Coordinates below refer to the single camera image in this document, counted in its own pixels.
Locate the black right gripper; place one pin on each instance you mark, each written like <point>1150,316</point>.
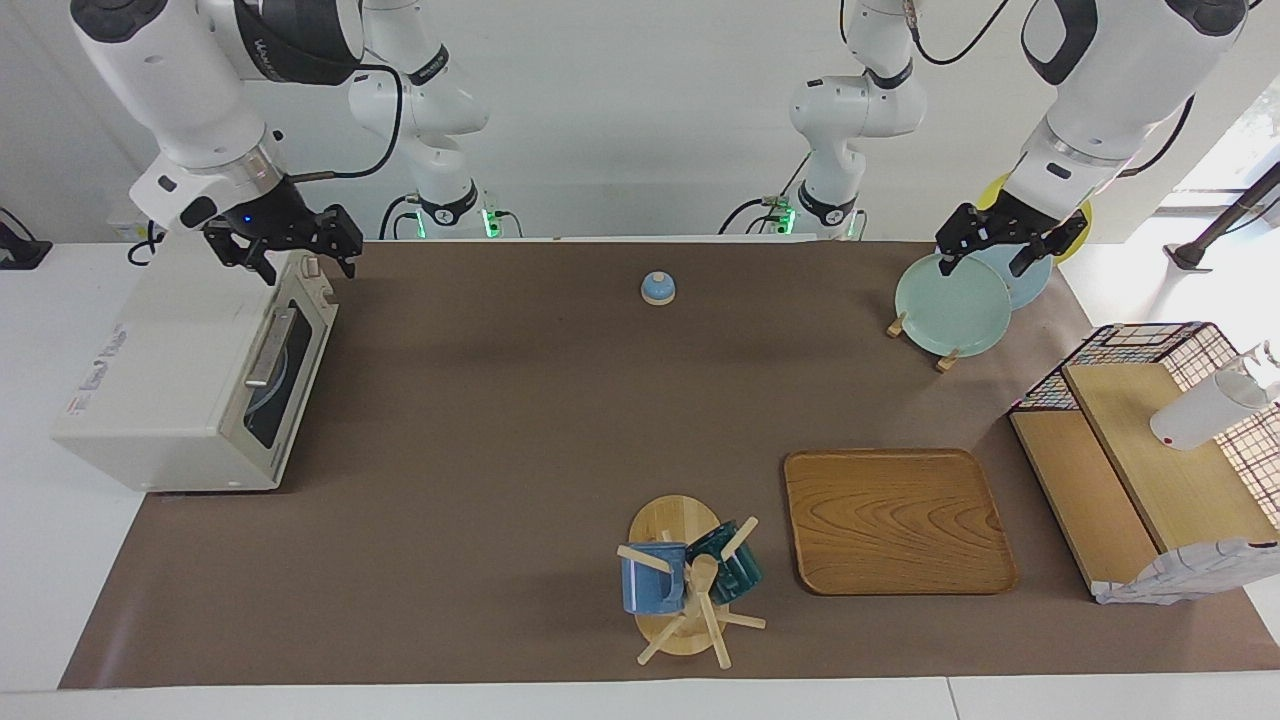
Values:
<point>290,225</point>

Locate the wooden plate rack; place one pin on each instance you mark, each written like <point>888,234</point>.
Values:
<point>947,362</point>

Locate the yellow plate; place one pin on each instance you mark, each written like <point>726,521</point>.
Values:
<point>992,193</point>

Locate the white spray bottle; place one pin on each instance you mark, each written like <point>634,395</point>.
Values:
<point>1200,415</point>

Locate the cream toaster oven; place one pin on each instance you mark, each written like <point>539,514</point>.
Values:
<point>150,380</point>

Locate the wooden shelf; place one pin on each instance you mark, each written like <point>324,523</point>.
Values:
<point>1150,470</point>

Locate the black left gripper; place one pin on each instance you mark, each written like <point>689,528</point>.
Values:
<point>1000,222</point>

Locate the pale green plate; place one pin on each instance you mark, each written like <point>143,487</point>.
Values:
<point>950,310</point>

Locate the dark green mug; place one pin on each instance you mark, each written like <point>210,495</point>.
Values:
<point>740,575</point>

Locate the small blue service bell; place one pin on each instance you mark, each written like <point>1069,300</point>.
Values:
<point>658,290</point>

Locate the white patterned cloth liner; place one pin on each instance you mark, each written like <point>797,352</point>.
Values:
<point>1200,570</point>

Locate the blue mug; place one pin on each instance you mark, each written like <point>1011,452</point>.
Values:
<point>650,590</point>

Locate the wooden serving tray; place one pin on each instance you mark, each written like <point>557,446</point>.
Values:
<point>900,520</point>

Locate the black pole stand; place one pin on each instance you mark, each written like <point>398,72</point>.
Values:
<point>1190,255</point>

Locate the light blue plate in rack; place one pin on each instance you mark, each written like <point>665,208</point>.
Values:
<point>1030,285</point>

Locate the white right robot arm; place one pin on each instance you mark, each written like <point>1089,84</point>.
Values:
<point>160,80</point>

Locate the black clamp mount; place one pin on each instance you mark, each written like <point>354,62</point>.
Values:
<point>20,255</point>

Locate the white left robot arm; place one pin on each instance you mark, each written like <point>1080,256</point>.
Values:
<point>1120,70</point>

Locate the wooden mug tree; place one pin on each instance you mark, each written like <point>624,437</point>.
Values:
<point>670,520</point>

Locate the brown table mat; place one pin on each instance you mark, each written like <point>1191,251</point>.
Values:
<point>500,450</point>

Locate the glass toaster oven door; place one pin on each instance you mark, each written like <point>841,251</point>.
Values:
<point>270,350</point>

